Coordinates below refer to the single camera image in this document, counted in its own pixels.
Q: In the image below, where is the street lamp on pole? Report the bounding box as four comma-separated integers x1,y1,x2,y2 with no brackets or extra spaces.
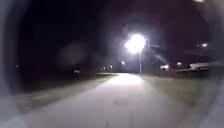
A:
124,32,148,75

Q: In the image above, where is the white vehicle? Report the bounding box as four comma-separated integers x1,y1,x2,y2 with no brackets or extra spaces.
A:
159,64,170,72

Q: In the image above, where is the pale low building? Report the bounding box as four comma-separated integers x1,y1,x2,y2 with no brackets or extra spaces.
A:
188,62,210,71

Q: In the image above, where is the grass strip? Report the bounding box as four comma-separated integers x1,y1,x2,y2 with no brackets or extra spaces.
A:
13,73,119,114
139,72,221,111

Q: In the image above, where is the pale concrete path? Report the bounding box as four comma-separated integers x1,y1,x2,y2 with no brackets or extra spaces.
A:
19,72,201,128

